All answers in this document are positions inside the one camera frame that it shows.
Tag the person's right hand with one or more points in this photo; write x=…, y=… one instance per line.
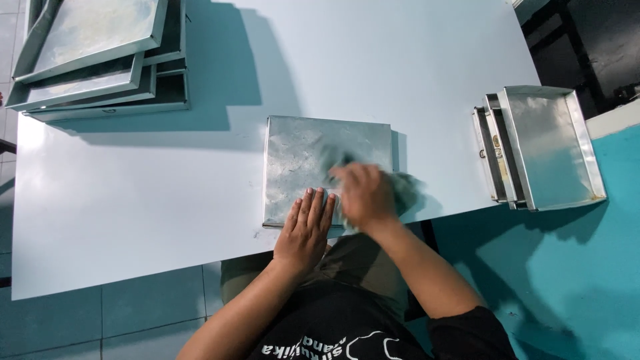
x=370, y=200

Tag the person's left hand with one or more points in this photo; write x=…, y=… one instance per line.
x=300, y=240

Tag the person's right fingers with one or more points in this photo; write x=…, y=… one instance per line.
x=352, y=177

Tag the upturned square metal baking tray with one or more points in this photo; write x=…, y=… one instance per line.
x=295, y=150

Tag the person's olive trousers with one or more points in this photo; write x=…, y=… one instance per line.
x=360, y=260

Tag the person's black printed shirt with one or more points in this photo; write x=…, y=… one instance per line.
x=340, y=330

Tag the black metal rack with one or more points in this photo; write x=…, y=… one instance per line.
x=585, y=45

